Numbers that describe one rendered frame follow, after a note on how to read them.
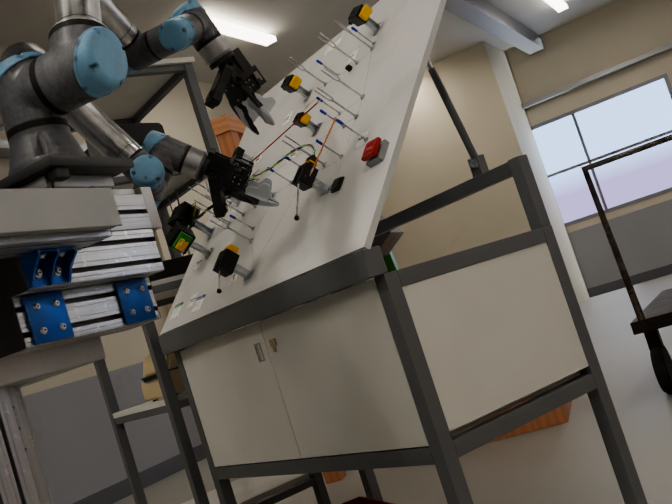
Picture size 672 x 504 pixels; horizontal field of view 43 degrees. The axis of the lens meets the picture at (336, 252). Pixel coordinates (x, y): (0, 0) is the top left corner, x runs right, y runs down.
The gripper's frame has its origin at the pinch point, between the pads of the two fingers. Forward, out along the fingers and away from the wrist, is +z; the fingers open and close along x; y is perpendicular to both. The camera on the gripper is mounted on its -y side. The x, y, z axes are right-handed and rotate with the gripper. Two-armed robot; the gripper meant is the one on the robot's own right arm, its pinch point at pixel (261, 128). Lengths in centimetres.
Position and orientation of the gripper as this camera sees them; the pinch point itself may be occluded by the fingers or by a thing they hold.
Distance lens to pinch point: 219.8
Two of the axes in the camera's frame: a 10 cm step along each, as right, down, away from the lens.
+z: 5.7, 7.9, 2.1
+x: -5.2, 1.6, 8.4
